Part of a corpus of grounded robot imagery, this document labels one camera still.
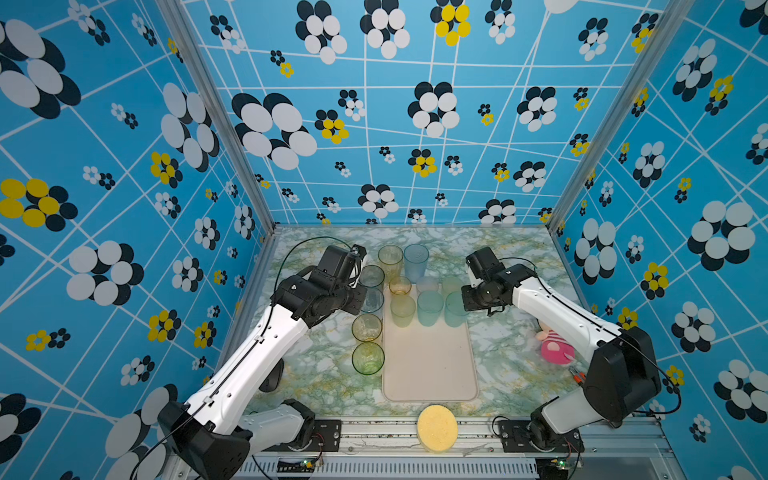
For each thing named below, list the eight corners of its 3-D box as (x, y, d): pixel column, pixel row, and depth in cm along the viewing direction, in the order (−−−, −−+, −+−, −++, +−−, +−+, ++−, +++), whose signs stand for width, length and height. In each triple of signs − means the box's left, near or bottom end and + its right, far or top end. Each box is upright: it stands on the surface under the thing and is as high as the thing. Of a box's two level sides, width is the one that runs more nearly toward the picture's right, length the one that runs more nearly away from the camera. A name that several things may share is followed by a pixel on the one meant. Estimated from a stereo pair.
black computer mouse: (261, 391, 83) (258, 388, 81) (283, 360, 88) (280, 358, 86) (269, 396, 82) (266, 393, 80) (291, 365, 87) (289, 362, 86)
